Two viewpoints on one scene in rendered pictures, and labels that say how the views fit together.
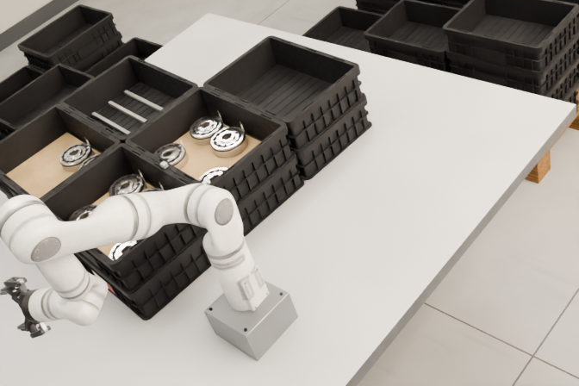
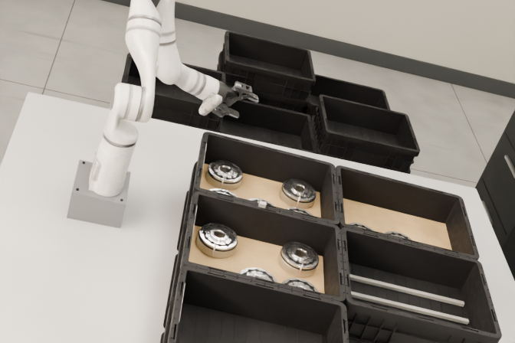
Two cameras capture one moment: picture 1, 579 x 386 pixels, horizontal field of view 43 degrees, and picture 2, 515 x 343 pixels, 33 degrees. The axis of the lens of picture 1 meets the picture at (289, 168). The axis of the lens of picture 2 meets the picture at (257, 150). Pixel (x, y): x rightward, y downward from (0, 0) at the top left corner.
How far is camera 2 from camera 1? 274 cm
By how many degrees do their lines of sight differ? 87
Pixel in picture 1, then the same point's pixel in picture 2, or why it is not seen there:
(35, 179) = (409, 228)
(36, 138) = (460, 247)
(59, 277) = not seen: hidden behind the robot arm
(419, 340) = not seen: outside the picture
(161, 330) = (171, 191)
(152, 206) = (131, 32)
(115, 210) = (136, 3)
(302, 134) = not seen: hidden behind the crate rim
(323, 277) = (69, 249)
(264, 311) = (80, 176)
